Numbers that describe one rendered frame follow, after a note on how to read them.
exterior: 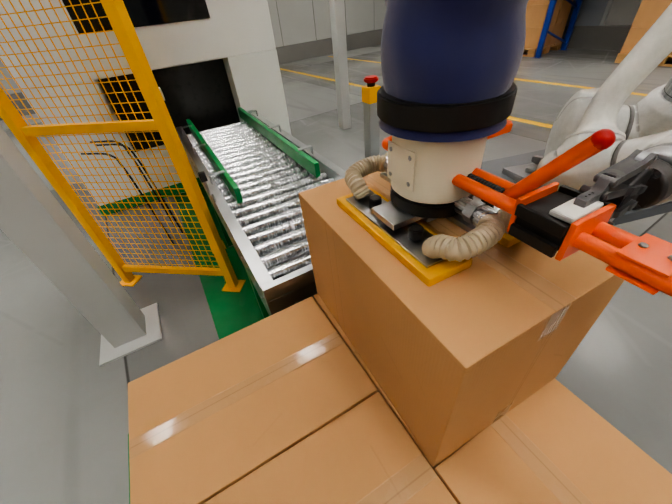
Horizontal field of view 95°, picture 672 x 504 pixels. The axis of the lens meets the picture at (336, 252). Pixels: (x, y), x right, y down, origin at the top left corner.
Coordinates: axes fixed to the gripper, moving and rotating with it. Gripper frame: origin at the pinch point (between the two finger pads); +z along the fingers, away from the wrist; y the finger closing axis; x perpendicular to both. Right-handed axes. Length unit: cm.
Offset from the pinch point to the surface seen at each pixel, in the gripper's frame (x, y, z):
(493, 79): 15.8, -16.0, 1.4
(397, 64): 25.7, -18.3, 10.5
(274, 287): 61, 47, 31
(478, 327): -0.3, 13.0, 14.0
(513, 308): -0.7, 12.9, 6.9
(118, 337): 129, 101, 105
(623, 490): -26, 53, -9
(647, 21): 280, 41, -700
